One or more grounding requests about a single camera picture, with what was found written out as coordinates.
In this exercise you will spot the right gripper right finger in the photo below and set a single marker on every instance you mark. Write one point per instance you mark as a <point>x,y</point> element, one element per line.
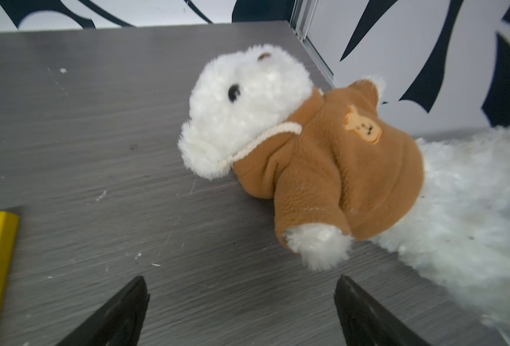
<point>365,322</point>

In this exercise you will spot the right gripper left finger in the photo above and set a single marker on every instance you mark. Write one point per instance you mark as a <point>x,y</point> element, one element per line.
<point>118,322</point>

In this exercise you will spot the white teddy bear brown shirt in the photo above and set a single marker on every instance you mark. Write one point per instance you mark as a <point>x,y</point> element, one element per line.
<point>338,174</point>

